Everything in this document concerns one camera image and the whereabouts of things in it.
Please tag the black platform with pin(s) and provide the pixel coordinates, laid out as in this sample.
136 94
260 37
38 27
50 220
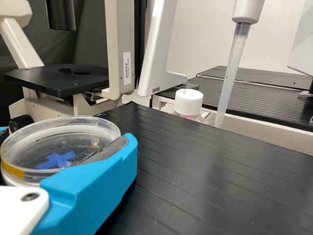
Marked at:
195 171
269 73
256 105

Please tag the white-capped bottle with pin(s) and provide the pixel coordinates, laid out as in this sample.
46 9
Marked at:
188 100

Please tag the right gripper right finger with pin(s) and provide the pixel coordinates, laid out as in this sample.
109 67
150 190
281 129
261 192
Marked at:
97 176

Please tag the white pipette stand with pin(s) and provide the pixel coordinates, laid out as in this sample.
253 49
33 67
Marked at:
156 61

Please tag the cream microscope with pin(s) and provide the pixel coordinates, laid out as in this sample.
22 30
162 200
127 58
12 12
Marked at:
115 49

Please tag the pipette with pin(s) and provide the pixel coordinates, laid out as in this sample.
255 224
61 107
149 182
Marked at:
247 12

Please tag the petri dish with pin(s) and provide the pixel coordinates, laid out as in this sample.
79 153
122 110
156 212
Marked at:
49 144

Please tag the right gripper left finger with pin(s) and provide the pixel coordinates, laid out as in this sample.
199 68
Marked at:
2 129

